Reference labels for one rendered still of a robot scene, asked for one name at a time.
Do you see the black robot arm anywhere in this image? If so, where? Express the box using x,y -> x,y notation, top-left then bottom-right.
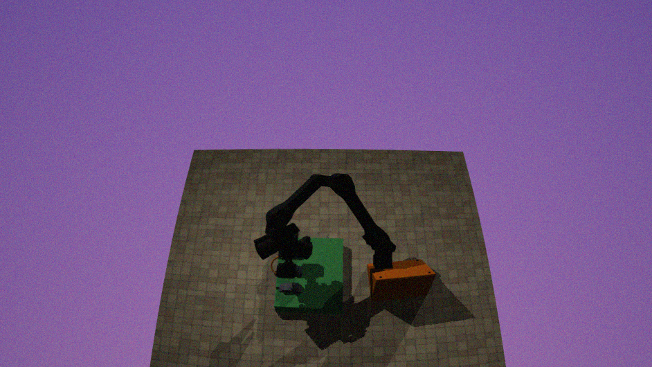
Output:
254,173 -> 396,269

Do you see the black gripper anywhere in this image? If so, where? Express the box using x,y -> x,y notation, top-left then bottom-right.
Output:
276,232 -> 298,279

